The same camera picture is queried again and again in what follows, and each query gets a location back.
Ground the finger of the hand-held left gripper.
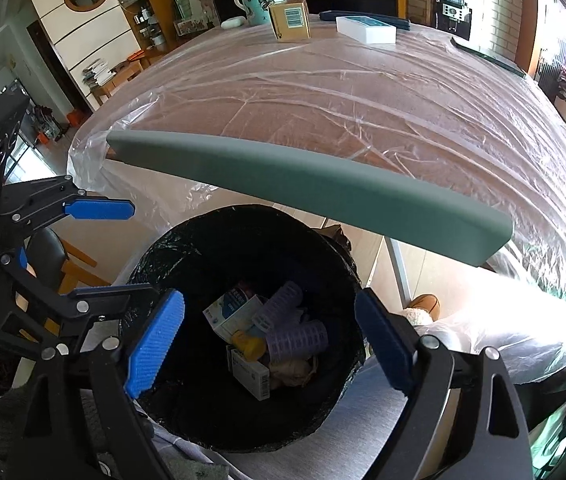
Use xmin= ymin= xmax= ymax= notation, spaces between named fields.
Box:
xmin=0 ymin=255 xmax=160 ymax=356
xmin=0 ymin=176 xmax=135 ymax=233

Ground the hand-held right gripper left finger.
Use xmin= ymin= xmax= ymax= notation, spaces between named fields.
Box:
xmin=18 ymin=290 xmax=185 ymax=480

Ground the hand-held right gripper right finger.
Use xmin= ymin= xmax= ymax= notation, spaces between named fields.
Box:
xmin=355 ymin=288 xmax=534 ymax=480

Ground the black trash bin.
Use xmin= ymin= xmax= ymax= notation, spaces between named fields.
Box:
xmin=120 ymin=204 xmax=366 ymax=453

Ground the yellow bottle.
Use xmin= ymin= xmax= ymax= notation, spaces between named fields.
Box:
xmin=232 ymin=330 xmax=267 ymax=362

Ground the white barcode medicine box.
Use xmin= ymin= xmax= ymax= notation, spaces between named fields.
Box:
xmin=226 ymin=345 xmax=271 ymax=402

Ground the brown fluffy slipper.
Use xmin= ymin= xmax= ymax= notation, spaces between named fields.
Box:
xmin=403 ymin=294 xmax=441 ymax=323

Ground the wooden chair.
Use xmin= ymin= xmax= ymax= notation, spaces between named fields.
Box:
xmin=28 ymin=227 xmax=114 ymax=296

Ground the white blue medicine box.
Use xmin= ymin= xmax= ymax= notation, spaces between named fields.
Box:
xmin=202 ymin=292 xmax=266 ymax=345

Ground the crumpled beige tissue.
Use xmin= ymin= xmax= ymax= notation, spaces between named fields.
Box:
xmin=268 ymin=357 xmax=321 ymax=390

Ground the stack of magazines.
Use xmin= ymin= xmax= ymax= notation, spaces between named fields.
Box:
xmin=82 ymin=60 xmax=116 ymax=88

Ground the wooden side table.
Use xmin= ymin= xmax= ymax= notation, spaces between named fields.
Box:
xmin=90 ymin=57 xmax=146 ymax=106

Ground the green foam bar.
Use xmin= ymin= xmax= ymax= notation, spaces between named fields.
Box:
xmin=106 ymin=130 xmax=514 ymax=268

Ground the giraffe picture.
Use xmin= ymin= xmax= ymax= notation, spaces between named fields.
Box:
xmin=185 ymin=0 xmax=214 ymax=28

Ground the clear plastic table cover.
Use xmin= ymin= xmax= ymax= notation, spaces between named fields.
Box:
xmin=66 ymin=12 xmax=566 ymax=396

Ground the teal patterned mug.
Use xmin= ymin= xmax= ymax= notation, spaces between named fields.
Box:
xmin=234 ymin=0 xmax=288 ymax=27

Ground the brown cardboard box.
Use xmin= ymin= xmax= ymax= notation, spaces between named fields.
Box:
xmin=269 ymin=0 xmax=311 ymax=42

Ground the black edge strip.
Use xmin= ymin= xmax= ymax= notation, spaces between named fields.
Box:
xmin=450 ymin=35 xmax=528 ymax=78

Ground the white flat box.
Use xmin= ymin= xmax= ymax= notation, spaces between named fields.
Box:
xmin=335 ymin=15 xmax=398 ymax=45

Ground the dark blue strip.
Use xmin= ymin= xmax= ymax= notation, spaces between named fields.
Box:
xmin=319 ymin=10 xmax=411 ymax=31

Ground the black coffee machine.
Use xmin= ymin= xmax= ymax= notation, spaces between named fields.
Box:
xmin=425 ymin=0 xmax=474 ymax=41

